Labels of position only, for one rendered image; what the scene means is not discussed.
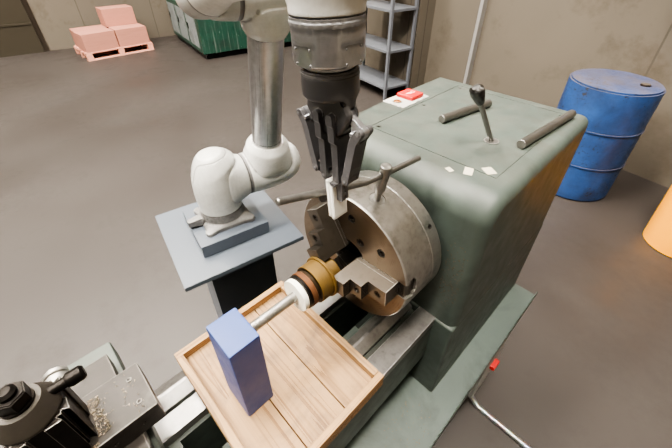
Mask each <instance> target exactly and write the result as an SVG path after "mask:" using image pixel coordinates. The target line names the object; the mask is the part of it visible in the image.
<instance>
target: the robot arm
mask: <svg viewBox="0 0 672 448"><path fill-rule="evenodd" d="M367 1H369V0H176V2H177V4H178V6H179V7H180V9H181V10H182V11H183V12H184V13H186V14H187V15H188V16H190V17H192V18H194V19H198V20H208V19H211V20H214V21H240V23H241V27H242V29H243V31H244V32H245V34H246V35H247V50H248V69H249V87H250V106H251V125H252V135H250V136H249V137H248V139H247V141H246V144H245V147H244V149H243V152H242V153H239V154H233V153H232V152H231V151H229V150H227V149H225V148H222V147H208V148H205V149H203V150H201V151H199V152H198V153H197V154H196V156H195V157H194V159H193V162H192V166H191V182H192V187H193V192H194V195H195V198H196V201H197V203H198V205H199V207H197V208H195V209H194V214H195V215H196V216H194V217H193V218H191V219H189V220H187V223H188V224H189V228H192V227H197V226H204V228H205V230H206V236H207V237H214V236H215V235H217V234H219V233H221V232H223V231H226V230H228V229H231V228H233V227H236V226H239V225H241V224H244V223H247V222H252V221H254V220H255V216H254V214H252V213H251V212H249V210H248V209H247V208H246V206H245V205H244V204H243V201H242V200H243V199H244V198H246V197H247V196H248V195H250V194H251V193H255V192H259V191H263V190H266V189H269V188H272V187H275V186H277V185H280V184H282V183H284V182H286V181H288V180H289V179H291V178H292V177H293V176H294V175H295V174H296V173H297V172H298V171H299V168H300V165H301V159H300V155H299V152H298V150H297V149H296V147H295V146H294V145H293V144H292V143H290V142H288V141H287V139H286V138H285V137H284V136H283V135H282V134H281V133H282V96H283V71H284V39H285V38H286V36H287V35H288V33H289V32H290V34H291V43H292V53H293V60H294V63H295V64H297V65H298V66H300V67H302V68H301V69H300V75H301V85H302V94H303V96H304V97H305V98H306V99H307V105H306V106H303V107H301V108H298V109H297V110H296V113H297V115H298V117H299V119H300V121H301V123H302V126H303V130H304V134H305V138H306V142H307V146H308V150H309V154H310V158H311V162H312V165H313V169H314V170H315V171H318V170H319V171H320V172H321V175H322V177H323V178H324V183H325V190H326V192H327V199H328V209H329V216H331V217H332V219H334V220H336V219H337V218H339V217H340V216H341V215H343V214H344V213H346V212H347V198H348V196H349V195H348V184H350V183H352V182H353V181H355V180H357V179H358V178H359V173H360V169H361V165H362V161H363V156H364V152H365V148H366V144H367V140H368V138H369V137H370V136H371V134H372V133H373V127H372V126H371V125H370V124H369V125H366V126H365V125H364V124H363V123H362V121H361V120H360V119H359V118H358V117H359V111H358V108H357V105H356V99H357V96H358V94H359V91H360V67H359V65H358V64H360V63H362V62H363V61H364V59H365V56H366V22H367V15H366V7H367ZM351 127H352V130H351ZM350 137H351V138H350ZM349 139H350V140H349ZM319 159H320V161H318V160H319Z"/></svg>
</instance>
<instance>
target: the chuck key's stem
mask: <svg viewBox="0 0 672 448"><path fill-rule="evenodd" d="M391 171H392V165H391V164H389V163H382V164H381V166H380V169H379V173H380V174H382V176H383V179H381V180H379V181H377V182H376V184H375V187H374V190H375V195H374V197H373V198H372V199H374V200H375V201H376V202H379V201H381V196H382V193H384V192H385V190H386V187H387V184H388V180H389V177H390V174H391Z"/></svg>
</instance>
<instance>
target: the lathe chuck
mask: <svg viewBox="0 0 672 448"><path fill-rule="evenodd" d="M375 184H376V182H375V183H372V184H370V185H368V186H364V187H360V188H356V189H351V190H348V195H349V196H348V198H347V212H346V213H344V214H343V215H341V216H340V217H339V218H338V220H339V222H340V225H341V227H342V229H343V231H344V234H345V236H346V238H347V239H348V240H349V241H350V242H348V245H347V246H345V247H344V248H343V249H346V250H349V251H350V253H351V254H352V255H353V256H354V257H355V259H357V258H358V257H360V258H361V257H362V256H363V259H364V260H366V261H367V262H369V263H370V264H372V265H373V266H375V267H376V268H378V269H380V270H381V271H383V272H384V273H386V274H387V275H389V276H390V277H392V278H394V279H395V280H397V281H398V282H400V283H401V284H403V285H404V286H409V285H410V284H411V282H410V281H411V280H412V279H413V285H412V290H411V291H410V294H409V295H408V296H407V295H406V296H405V297H404V298H403V297H401V296H400V295H399V294H397V295H396V296H395V297H394V298H393V299H392V300H391V301H390V302H389V303H388V304H387V305H386V306H384V305H382V304H381V303H380V302H378V301H377V300H375V299H374V298H373V297H371V296H370V295H368V294H367V295H366V296H365V297H364V298H363V299H362V300H361V299H359V298H358V297H357V296H355V295H354V294H353V293H351V292H350V293H349V294H347V295H346V296H345V297H346V298H347V299H348V300H349V301H350V302H352V303H353V304H355V305H356V306H358V307H359V308H361V309H363V310H365V311H367V312H369V313H372V314H375V315H379V316H391V315H394V314H396V313H398V312H399V311H400V310H401V309H402V308H403V307H405V306H406V305H407V304H408V303H409V302H410V301H411V300H412V299H413V298H414V297H415V296H416V295H417V294H418V293H419V292H420V291H421V290H422V289H423V288H424V287H425V286H426V285H427V283H428V281H429V279H430V277H431V273H432V267H433V260H432V252H431V247H430V244H429V241H428V238H427V235H426V233H425V231H424V229H423V227H422V225H421V223H420V222H419V220H418V218H417V217H416V215H415V214H414V212H413V211H412V210H411V209H410V207H409V206H408V205H407V204H406V203H405V202H404V201H403V200H402V199H401V198H400V197H399V196H398V195H397V194H396V193H395V192H393V191H392V190H391V189H389V188H388V187H386V190H385V192H384V193H382V196H383V197H384V199H385V203H384V204H382V205H376V204H374V203H372V202H371V201H370V200H369V196H370V195H371V194H374V193H375V190H374V187H375ZM320 202H321V201H320V199H319V197H316V198H312V199H310V200H309V202H308V203H307V206H306V209H305V216H304V224H305V231H306V236H307V239H308V243H309V245H310V247H311V246H313V243H312V241H311V239H310V236H309V234H308V233H309V232H310V231H312V230H313V229H315V228H314V226H313V223H312V221H311V219H310V217H309V214H308V212H307V210H308V209H310V208H311V207H313V206H315V205H317V204H318V203H320ZM343 249H341V250H340V251H339V252H337V253H335V254H334V255H333V256H331V257H330V258H331V259H335V258H336V257H338V256H339V255H341V251H342V250H343Z"/></svg>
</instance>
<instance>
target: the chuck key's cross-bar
mask: <svg viewBox="0 0 672 448"><path fill-rule="evenodd" d="M420 160H421V157H420V156H419V155H417V156H415V157H413V158H411V159H409V160H406V161H404V162H402V163H400V164H398V165H396V166H394V167H392V171H391V174H393V173H395V172H398V171H400V170H402V169H404V168H406V167H408V166H410V165H412V164H414V163H416V162H418V161H420ZM391 174H390V175H391ZM381 179H383V176H382V174H380V173H378V174H376V175H374V176H372V177H370V178H368V179H365V180H360V181H356V182H352V183H350V184H348V190H351V189H356V188H360V187H364V186H368V185H370V184H372V183H375V182H377V181H379V180H381ZM325 195H327V192H326V190H325V188H322V189H317V190H312V191H307V192H303V193H298V194H293V195H288V196H283V197H278V198H276V199H275V204H276V205H277V206H281V205H285V204H290V203H294V202H298V201H303V200H307V199H312V198H316V197H320V196H325Z"/></svg>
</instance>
